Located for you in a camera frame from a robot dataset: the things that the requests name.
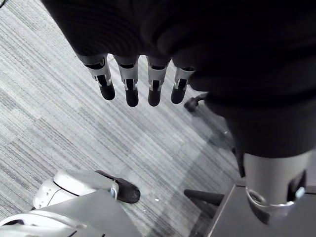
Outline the dark vanity cabinet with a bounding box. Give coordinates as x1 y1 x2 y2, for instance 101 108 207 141
184 184 316 237

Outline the dark left robot foot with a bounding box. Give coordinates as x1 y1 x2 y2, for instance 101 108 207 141
95 170 141 204

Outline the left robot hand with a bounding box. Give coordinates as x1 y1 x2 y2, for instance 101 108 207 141
40 0 316 226

